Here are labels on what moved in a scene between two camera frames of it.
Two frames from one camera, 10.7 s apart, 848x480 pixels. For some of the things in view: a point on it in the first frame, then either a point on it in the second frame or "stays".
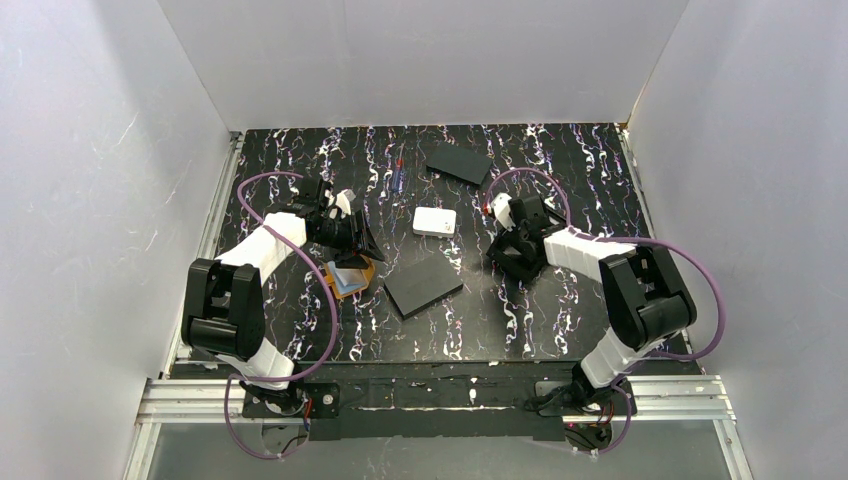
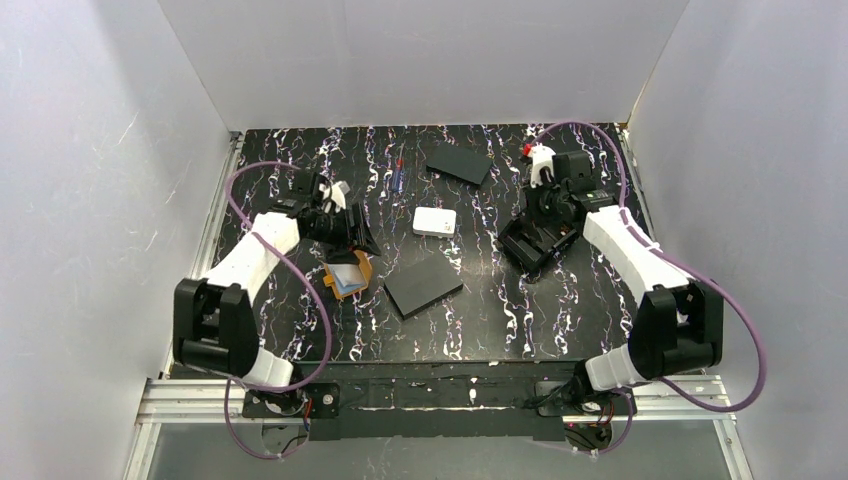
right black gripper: x=515 y=249 → x=536 y=239
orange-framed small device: x=346 y=281 stays
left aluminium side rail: x=211 y=241 stays
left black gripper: x=357 y=232 stays
